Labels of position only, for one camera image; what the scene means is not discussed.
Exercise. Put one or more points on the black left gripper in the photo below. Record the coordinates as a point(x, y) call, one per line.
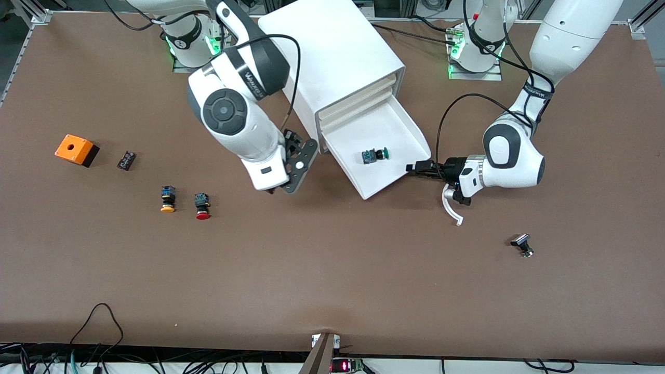
point(450, 168)

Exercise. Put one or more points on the green mushroom push button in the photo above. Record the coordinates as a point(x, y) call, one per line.
point(371, 156)

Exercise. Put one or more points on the white plastic bin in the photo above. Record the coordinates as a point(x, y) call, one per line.
point(374, 124)

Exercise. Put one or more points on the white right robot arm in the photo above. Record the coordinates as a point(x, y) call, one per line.
point(234, 119)

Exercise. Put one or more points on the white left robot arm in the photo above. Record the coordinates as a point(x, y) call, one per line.
point(511, 156)

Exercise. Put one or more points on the red mushroom push button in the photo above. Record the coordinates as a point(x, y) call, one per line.
point(202, 205)

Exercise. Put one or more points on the yellow mushroom push button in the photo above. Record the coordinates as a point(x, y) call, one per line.
point(167, 200)

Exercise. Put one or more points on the white curved plastic arc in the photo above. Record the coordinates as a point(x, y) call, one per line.
point(451, 212)

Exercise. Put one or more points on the red digit display module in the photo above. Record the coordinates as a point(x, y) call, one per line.
point(343, 365)

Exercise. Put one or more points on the small black contact block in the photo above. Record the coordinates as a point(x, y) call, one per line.
point(127, 160)

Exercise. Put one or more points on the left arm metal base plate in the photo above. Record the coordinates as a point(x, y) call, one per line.
point(475, 76)

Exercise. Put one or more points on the black silver selector switch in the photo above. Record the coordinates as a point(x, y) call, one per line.
point(521, 241)

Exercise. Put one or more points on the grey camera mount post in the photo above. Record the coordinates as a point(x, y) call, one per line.
point(319, 358)

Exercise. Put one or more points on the aluminium frame profile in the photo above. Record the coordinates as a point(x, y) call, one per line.
point(636, 26)
point(39, 18)

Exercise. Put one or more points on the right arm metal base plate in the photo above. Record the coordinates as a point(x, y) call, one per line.
point(179, 66)

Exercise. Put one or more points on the orange button enclosure box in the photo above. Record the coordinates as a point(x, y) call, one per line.
point(72, 148)

